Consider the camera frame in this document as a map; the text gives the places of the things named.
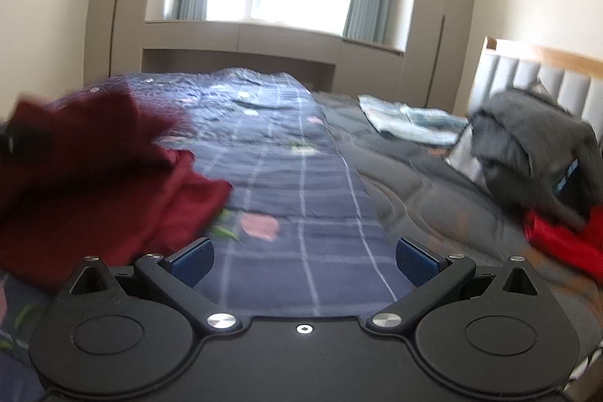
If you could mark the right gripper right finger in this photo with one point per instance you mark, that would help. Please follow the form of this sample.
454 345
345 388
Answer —
437 281

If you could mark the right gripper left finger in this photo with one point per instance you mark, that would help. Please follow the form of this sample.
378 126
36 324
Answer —
173 279

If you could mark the dark red knit top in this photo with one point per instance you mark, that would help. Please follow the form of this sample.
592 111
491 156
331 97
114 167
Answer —
88 177

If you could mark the grey bed sheet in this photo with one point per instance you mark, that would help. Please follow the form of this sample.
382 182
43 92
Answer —
417 195

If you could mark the blue plaid floral quilt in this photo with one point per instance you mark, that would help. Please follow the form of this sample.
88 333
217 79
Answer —
298 235

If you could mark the light blue patterned cloth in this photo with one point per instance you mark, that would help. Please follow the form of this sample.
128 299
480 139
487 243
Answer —
431 127

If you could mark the bright red garment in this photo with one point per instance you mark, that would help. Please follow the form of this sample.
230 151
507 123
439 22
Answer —
581 250

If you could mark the grey folded garment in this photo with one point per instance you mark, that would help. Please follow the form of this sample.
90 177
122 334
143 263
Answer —
536 155

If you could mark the right beige wardrobe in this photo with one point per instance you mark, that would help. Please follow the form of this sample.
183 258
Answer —
433 34

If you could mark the beige window bench cabinet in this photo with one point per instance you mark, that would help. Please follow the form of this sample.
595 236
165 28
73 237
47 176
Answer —
320 61

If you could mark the grey padded headboard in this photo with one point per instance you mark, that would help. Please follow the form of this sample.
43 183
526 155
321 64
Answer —
574 81

